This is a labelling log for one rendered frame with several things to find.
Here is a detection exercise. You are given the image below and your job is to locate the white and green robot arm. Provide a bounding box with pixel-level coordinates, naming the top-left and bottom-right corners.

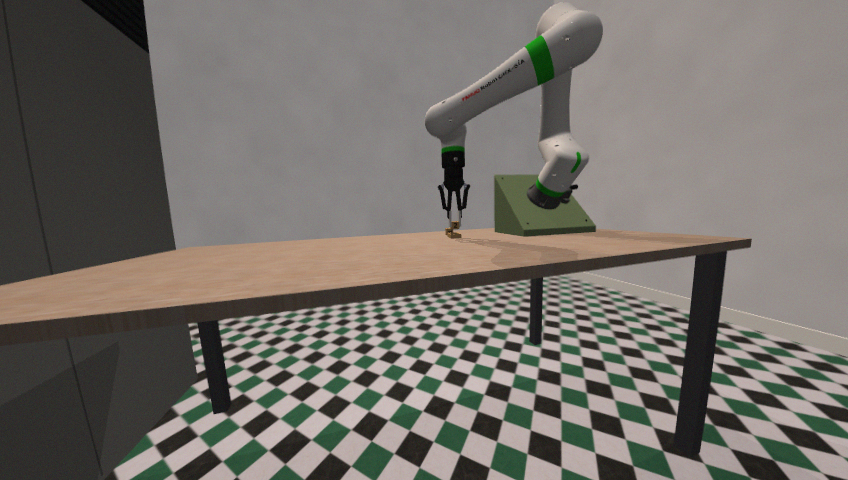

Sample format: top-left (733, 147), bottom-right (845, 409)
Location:
top-left (425, 2), bottom-right (603, 210)

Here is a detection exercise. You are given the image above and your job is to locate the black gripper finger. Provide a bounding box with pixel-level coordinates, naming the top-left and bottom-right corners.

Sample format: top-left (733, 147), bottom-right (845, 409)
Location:
top-left (455, 182), bottom-right (470, 227)
top-left (438, 182), bottom-right (453, 227)

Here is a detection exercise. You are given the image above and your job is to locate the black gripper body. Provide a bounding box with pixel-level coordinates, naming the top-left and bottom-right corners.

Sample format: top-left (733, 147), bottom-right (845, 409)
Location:
top-left (443, 167), bottom-right (464, 192)

